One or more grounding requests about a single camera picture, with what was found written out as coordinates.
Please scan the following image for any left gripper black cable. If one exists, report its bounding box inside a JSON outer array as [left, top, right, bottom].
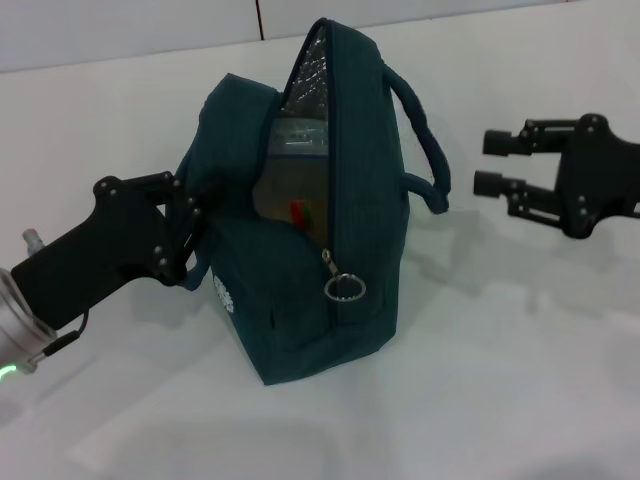
[[29, 308, 92, 374]]

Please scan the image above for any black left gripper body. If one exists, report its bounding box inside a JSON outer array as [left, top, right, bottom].
[[9, 175, 189, 332]]

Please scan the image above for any silver zipper pull ring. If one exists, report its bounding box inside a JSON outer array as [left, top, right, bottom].
[[319, 248, 368, 304]]

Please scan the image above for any clear lunch box blue rim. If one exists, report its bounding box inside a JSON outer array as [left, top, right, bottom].
[[254, 117, 334, 241]]

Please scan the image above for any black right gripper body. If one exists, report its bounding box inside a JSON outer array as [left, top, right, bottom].
[[552, 113, 640, 239]]

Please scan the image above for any dark teal fabric bag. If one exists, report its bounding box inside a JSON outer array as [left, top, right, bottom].
[[172, 17, 454, 389]]

